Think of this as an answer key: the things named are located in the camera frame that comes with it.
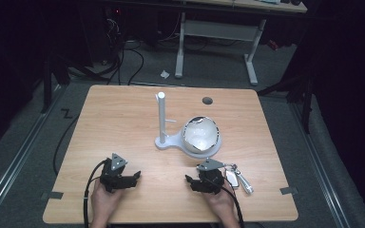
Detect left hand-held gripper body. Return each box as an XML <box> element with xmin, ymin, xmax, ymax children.
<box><xmin>99</xmin><ymin>153</ymin><xmax>138</xmax><ymax>193</ymax></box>

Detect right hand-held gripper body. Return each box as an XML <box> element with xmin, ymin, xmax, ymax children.
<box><xmin>196</xmin><ymin>158</ymin><xmax>226</xmax><ymax>196</ymax></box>

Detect key bunch with white fob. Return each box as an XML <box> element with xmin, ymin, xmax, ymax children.
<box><xmin>221</xmin><ymin>162</ymin><xmax>255</xmax><ymax>195</ymax></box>

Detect person's left hand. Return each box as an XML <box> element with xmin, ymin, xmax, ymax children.
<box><xmin>90</xmin><ymin>178</ymin><xmax>125</xmax><ymax>223</ymax></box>

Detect person's right hand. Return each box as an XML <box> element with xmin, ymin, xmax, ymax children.
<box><xmin>202</xmin><ymin>185</ymin><xmax>240</xmax><ymax>223</ymax></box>

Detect white bowl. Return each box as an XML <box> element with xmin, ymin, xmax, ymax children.
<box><xmin>182</xmin><ymin>115</ymin><xmax>221</xmax><ymax>154</ymax></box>

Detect white key stand with pole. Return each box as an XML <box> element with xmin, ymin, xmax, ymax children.
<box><xmin>154</xmin><ymin>91</ymin><xmax>223</xmax><ymax>160</ymax></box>

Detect grey tape piece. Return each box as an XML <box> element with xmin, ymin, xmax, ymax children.
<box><xmin>279</xmin><ymin>186</ymin><xmax>298</xmax><ymax>196</ymax></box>
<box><xmin>41</xmin><ymin>191</ymin><xmax>65</xmax><ymax>201</ymax></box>

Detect black metal stand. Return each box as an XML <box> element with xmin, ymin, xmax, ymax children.
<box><xmin>256</xmin><ymin>70</ymin><xmax>316</xmax><ymax>135</ymax></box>
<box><xmin>41</xmin><ymin>51</ymin><xmax>72</xmax><ymax>114</ymax></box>

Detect dark computer case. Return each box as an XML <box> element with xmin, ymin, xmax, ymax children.
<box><xmin>77</xmin><ymin>3</ymin><xmax>126</xmax><ymax>66</ymax></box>

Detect desk with white legs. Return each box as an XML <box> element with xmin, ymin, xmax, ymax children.
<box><xmin>174</xmin><ymin>0</ymin><xmax>308</xmax><ymax>86</ymax></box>

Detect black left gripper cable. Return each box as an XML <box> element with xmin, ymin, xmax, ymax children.
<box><xmin>83</xmin><ymin>160</ymin><xmax>108</xmax><ymax>228</ymax></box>

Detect black cable beside table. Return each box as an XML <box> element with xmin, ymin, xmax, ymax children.
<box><xmin>52</xmin><ymin>114</ymin><xmax>81</xmax><ymax>176</ymax></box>

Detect metal floor rail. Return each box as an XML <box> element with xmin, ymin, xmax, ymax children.
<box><xmin>288</xmin><ymin>103</ymin><xmax>353</xmax><ymax>228</ymax></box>
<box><xmin>0</xmin><ymin>85</ymin><xmax>68</xmax><ymax>224</ymax></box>

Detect black floor cable loop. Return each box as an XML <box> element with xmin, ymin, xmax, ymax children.
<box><xmin>120</xmin><ymin>47</ymin><xmax>145</xmax><ymax>86</ymax></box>

